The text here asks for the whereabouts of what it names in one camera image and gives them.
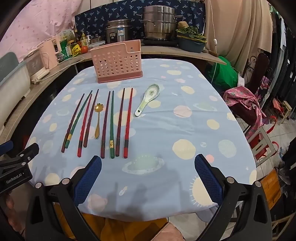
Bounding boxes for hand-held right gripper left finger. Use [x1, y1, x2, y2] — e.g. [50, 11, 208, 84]
[25, 155, 103, 241]

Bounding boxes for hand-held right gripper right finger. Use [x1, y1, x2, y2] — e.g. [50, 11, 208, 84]
[194, 154, 272, 241]

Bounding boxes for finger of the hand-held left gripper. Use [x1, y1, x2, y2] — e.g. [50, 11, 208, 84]
[0, 143, 40, 174]
[0, 140, 14, 159]

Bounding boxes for red chopstick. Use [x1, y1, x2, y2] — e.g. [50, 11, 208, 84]
[123, 88, 134, 159]
[77, 93, 93, 158]

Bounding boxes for dark maroon chopstick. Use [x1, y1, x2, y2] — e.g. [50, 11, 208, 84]
[115, 88, 126, 157]
[61, 93, 85, 153]
[100, 91, 111, 159]
[83, 89, 100, 148]

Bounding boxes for green chopstick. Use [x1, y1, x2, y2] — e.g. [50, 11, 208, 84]
[109, 90, 115, 159]
[65, 90, 93, 149]

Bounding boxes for pink perforated utensil basket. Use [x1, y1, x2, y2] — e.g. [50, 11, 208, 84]
[89, 39, 144, 84]

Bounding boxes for person's left hand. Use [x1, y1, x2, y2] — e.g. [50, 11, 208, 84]
[0, 191, 26, 235]

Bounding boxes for gold flower spoon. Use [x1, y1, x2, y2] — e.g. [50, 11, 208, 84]
[94, 103, 104, 139]

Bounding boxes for white tub with blue rim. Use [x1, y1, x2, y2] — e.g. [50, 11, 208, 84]
[0, 52, 31, 127]

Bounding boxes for white and red chair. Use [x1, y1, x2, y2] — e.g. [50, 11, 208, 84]
[246, 126, 279, 167]

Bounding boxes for light blue planet tablecloth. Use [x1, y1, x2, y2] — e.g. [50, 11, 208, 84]
[24, 58, 258, 219]

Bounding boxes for pink floral bag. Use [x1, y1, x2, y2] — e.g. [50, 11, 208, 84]
[222, 86, 269, 139]

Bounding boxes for pink electric kettle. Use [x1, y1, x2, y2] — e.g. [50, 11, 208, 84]
[38, 38, 61, 70]

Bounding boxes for small wooden stool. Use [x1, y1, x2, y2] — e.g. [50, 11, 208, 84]
[280, 101, 292, 124]

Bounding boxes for white ceramic soup spoon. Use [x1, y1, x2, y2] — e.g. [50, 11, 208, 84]
[135, 83, 160, 117]

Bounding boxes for green plastic bag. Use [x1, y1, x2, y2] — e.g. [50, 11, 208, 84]
[207, 56, 240, 90]

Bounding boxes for green tin can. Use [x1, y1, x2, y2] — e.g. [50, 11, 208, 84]
[60, 39, 71, 58]

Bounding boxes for yellow seasoning packet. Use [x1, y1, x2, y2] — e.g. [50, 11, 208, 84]
[71, 44, 82, 57]

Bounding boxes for white paper carton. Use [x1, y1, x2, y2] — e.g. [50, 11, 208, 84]
[58, 30, 75, 41]

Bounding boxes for pink bed sheet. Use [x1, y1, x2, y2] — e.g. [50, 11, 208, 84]
[7, 0, 90, 63]

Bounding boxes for dark ornate metal chair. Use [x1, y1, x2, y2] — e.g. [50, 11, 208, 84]
[246, 53, 271, 93]

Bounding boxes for blue plastic basin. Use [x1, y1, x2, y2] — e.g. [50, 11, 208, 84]
[177, 37, 207, 53]

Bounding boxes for small lidded steel pot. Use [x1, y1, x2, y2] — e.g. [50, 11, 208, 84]
[90, 34, 105, 45]

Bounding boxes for yellow plastic strainer basket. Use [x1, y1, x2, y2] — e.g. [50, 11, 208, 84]
[176, 34, 207, 42]

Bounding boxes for black induction cooktop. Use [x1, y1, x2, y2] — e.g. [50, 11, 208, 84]
[140, 39, 179, 47]

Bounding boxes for green leafy vegetables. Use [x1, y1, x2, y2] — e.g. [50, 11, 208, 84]
[176, 26, 205, 39]

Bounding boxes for steel rice cooker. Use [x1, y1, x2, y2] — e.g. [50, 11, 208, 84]
[106, 20, 133, 44]

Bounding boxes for beige curtain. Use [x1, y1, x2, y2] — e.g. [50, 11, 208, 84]
[205, 0, 273, 75]

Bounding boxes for row of hanging clothes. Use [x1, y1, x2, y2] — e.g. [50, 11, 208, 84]
[269, 9, 296, 100]

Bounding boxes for steel steamer pot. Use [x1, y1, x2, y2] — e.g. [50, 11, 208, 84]
[142, 6, 183, 42]

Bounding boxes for navy printed cloth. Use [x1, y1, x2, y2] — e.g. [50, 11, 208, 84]
[74, 2, 206, 43]

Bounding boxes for white cord with switch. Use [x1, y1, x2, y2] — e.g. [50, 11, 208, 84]
[209, 0, 219, 81]

